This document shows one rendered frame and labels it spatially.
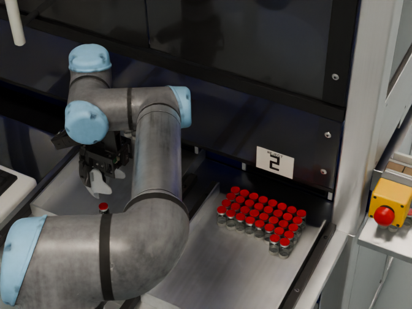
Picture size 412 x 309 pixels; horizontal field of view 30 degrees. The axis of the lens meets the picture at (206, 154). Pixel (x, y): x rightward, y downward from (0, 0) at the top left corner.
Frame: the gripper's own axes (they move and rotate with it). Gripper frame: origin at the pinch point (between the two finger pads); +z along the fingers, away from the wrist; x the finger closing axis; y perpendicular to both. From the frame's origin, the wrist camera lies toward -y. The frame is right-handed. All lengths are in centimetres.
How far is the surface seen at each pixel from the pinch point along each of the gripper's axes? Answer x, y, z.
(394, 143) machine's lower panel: 53, 50, 9
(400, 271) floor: 91, 54, 96
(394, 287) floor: 84, 54, 97
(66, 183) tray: 5.9, -14.0, 9.9
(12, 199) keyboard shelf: 1.4, -28.0, 17.7
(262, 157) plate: 19.9, 28.9, -4.6
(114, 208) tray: 4.1, 0.3, 9.9
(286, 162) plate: 19.9, 34.5, -5.6
